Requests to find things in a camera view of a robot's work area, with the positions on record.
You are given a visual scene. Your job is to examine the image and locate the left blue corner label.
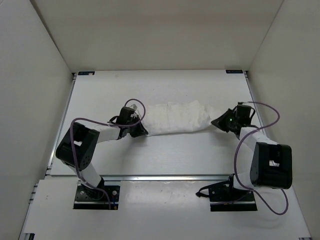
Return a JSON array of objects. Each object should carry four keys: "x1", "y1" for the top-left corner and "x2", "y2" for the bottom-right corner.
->
[{"x1": 77, "y1": 71, "x2": 95, "y2": 76}]

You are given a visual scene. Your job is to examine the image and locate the blue corner label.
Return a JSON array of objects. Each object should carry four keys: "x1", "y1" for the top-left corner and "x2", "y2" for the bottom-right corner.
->
[
  {"x1": 225, "y1": 69, "x2": 244, "y2": 74},
  {"x1": 77, "y1": 71, "x2": 95, "y2": 76}
]

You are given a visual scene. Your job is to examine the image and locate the aluminium table front rail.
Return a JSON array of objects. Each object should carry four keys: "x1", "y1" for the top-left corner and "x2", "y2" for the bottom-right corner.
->
[{"x1": 44, "y1": 174, "x2": 283, "y2": 183}]

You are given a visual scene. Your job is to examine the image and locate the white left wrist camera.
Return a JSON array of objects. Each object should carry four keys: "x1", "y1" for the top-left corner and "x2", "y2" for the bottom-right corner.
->
[{"x1": 130, "y1": 104, "x2": 138, "y2": 112}]

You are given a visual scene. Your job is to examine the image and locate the aluminium left side rail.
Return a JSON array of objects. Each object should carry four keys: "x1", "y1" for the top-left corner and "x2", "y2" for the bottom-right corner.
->
[{"x1": 44, "y1": 72, "x2": 78, "y2": 177}]

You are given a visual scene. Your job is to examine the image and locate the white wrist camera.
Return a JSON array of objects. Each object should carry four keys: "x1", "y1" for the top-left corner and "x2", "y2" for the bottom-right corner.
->
[
  {"x1": 237, "y1": 101, "x2": 248, "y2": 105},
  {"x1": 130, "y1": 104, "x2": 138, "y2": 112}
]

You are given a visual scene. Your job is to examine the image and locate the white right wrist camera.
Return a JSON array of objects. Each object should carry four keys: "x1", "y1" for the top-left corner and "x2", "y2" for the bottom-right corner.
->
[{"x1": 237, "y1": 101, "x2": 248, "y2": 105}]

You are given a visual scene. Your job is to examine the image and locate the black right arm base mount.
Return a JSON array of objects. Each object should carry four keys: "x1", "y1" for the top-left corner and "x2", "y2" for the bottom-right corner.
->
[{"x1": 195, "y1": 176, "x2": 258, "y2": 212}]

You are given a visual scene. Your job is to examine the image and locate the aluminium right side rail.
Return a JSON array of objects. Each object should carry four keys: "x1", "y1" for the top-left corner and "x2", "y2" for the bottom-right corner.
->
[{"x1": 244, "y1": 70, "x2": 283, "y2": 181}]

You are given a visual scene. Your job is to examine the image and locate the right blue corner label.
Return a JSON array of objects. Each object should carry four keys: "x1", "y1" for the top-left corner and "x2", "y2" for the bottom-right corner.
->
[{"x1": 225, "y1": 69, "x2": 244, "y2": 74}]

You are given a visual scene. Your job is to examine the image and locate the white pleated skirt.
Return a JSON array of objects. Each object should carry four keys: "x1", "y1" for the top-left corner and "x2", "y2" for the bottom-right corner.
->
[{"x1": 142, "y1": 100, "x2": 222, "y2": 137}]

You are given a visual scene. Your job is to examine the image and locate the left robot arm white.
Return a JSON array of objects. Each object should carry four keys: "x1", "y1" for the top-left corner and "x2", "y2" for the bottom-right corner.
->
[{"x1": 55, "y1": 104, "x2": 148, "y2": 199}]

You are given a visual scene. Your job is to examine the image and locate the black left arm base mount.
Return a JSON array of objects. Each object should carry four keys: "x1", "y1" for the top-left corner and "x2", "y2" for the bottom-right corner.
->
[{"x1": 73, "y1": 181, "x2": 121, "y2": 211}]

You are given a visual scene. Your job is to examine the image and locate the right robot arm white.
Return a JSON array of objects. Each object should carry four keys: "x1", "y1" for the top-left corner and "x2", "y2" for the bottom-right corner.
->
[{"x1": 211, "y1": 103, "x2": 293, "y2": 200}]

